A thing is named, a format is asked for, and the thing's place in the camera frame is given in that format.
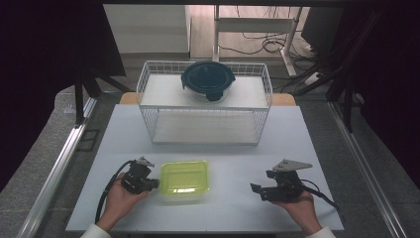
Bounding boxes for dark curtain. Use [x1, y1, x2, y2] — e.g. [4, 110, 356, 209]
[0, 0, 127, 193]
[340, 0, 420, 190]

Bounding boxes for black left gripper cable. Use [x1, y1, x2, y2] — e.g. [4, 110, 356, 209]
[94, 160, 137, 225]

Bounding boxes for wooden board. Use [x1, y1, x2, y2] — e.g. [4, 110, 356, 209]
[118, 91, 297, 107]

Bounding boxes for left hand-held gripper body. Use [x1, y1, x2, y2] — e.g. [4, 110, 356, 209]
[120, 156, 160, 195]

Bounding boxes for white cabinet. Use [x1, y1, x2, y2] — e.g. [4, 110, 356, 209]
[103, 4, 192, 55]

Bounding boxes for person's left hand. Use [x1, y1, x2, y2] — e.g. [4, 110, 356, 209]
[96, 172, 151, 233]

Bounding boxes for green lidded rectangular food container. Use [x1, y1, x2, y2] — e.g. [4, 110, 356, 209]
[157, 160, 212, 204]

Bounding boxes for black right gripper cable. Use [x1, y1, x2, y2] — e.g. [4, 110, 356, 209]
[298, 178, 342, 212]

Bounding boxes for white metal desk frame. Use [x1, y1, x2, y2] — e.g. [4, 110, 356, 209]
[212, 4, 303, 77]

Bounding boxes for white wire two-tier rack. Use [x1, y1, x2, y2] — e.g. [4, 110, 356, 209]
[136, 59, 274, 146]

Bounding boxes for round dark lidded food container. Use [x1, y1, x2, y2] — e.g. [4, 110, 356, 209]
[179, 59, 237, 103]

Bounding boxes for white power strip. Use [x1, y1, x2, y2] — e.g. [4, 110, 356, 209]
[303, 71, 323, 86]

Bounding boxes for black metal stand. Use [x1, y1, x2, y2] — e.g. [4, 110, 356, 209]
[296, 9, 385, 134]
[73, 64, 134, 129]

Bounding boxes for person's right hand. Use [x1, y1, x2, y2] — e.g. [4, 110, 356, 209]
[271, 190, 323, 236]

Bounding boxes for aluminium rail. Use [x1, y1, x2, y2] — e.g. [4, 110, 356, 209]
[16, 97, 99, 238]
[326, 100, 409, 238]

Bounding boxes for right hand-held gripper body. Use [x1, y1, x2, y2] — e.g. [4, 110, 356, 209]
[261, 159, 314, 203]

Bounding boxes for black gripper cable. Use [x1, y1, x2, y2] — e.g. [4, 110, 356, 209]
[298, 178, 342, 212]
[94, 160, 137, 225]

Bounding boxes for black floor cables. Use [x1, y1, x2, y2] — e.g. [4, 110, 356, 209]
[217, 5, 315, 61]

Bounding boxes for black monitor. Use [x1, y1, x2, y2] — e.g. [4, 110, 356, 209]
[300, 6, 345, 54]

